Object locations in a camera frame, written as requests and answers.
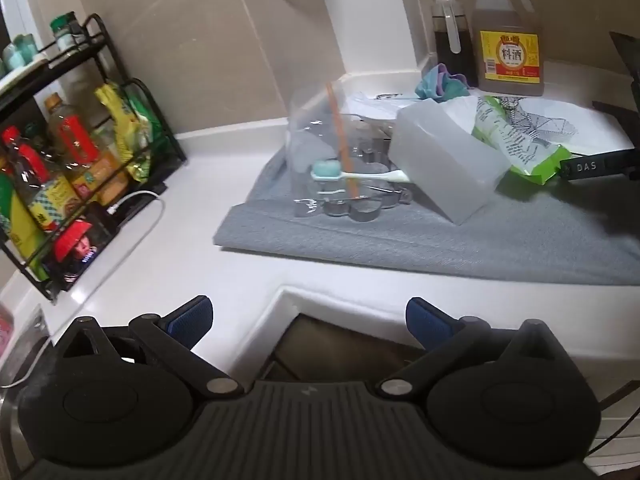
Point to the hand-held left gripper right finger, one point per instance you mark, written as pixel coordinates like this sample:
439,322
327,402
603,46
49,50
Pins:
425,322

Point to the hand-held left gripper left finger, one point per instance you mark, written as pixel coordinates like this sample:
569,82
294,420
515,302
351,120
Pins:
192,317

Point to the green and white packet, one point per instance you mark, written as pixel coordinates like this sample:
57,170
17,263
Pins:
520,155

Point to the blue purple cloth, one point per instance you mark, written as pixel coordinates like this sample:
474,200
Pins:
440,82

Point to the black appliance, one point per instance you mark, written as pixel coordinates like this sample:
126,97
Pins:
620,112

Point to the grey fabric mat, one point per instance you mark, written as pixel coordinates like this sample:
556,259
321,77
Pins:
400,250

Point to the white tissue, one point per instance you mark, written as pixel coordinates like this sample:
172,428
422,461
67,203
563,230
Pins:
462,112

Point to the cooking wine jug yellow cap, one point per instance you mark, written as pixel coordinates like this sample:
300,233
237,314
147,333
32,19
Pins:
510,55

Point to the translucent white plastic box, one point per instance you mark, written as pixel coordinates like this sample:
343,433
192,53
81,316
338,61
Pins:
440,160

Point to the teal-head white toothbrush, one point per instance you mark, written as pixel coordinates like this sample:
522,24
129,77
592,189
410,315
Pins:
370,176

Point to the small metal cookie cutter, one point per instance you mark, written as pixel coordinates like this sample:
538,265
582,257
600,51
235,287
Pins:
305,208
372,155

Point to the dark soy sauce bottle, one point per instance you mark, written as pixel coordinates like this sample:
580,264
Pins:
452,55

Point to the orange stick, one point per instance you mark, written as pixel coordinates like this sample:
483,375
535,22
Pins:
342,140

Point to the yellow-green bottle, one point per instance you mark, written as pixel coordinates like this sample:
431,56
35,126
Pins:
17,220

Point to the yellow seasoning packet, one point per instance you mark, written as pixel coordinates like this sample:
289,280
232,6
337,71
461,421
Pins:
117,120

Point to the red-cap sauce bottle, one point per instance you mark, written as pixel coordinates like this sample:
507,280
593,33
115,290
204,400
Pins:
35,175

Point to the orange-cap bottle red label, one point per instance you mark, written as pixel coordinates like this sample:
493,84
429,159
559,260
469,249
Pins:
75,140

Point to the green seasoning packet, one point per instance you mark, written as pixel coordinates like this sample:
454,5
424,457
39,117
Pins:
141,110

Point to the clear plastic container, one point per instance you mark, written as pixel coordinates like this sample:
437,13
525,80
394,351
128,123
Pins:
310,120

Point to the green-cap spice jar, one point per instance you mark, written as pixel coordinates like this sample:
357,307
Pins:
65,30

